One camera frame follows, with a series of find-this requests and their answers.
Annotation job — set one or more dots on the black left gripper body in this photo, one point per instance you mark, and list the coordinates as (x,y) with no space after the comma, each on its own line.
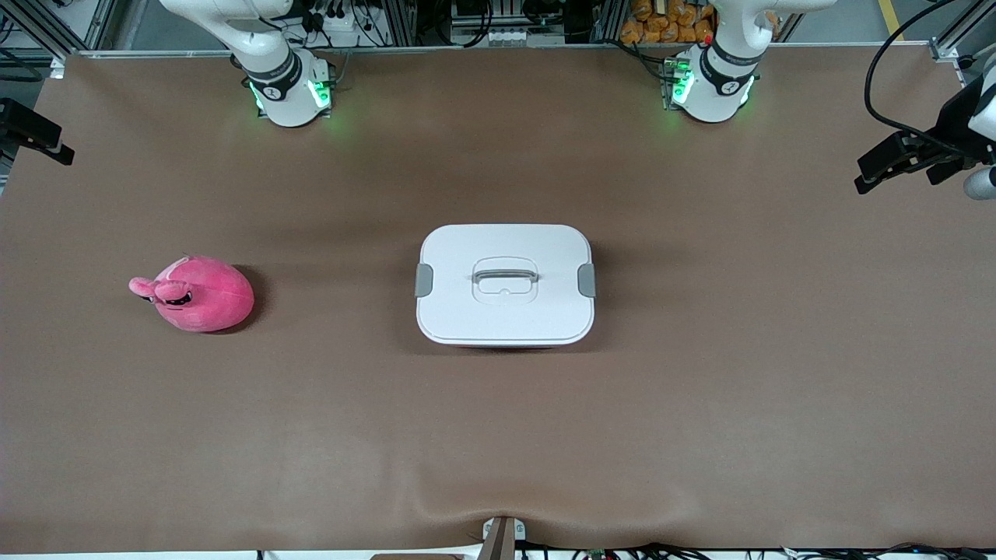
(950,124)

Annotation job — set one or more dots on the pink plush toy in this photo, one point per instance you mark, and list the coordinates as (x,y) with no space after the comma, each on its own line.
(210,299)

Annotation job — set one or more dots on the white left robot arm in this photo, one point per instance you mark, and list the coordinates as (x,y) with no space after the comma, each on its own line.
(720,85)

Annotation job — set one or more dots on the orange snack bags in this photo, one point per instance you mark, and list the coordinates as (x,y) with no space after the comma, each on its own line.
(669,19)

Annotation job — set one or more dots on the white power strip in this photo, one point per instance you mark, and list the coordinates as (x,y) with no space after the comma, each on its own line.
(342,31)

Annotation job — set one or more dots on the white connector strip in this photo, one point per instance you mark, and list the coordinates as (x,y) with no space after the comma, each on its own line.
(513,36)

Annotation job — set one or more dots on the brown table mat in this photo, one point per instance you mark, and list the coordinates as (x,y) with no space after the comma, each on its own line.
(498,435)

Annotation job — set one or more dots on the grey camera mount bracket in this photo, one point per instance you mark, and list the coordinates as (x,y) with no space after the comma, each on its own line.
(502,540)

